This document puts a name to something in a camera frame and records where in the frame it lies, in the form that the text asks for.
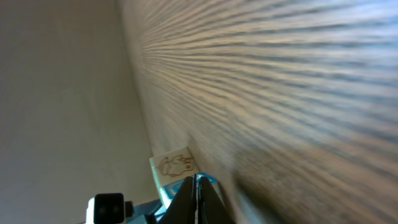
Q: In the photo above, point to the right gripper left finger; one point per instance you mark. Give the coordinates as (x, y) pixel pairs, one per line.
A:
(183, 207)

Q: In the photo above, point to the plain block blue side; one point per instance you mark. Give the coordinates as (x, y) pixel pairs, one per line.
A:
(171, 168)

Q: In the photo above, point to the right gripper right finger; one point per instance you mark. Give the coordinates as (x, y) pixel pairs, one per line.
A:
(210, 208)

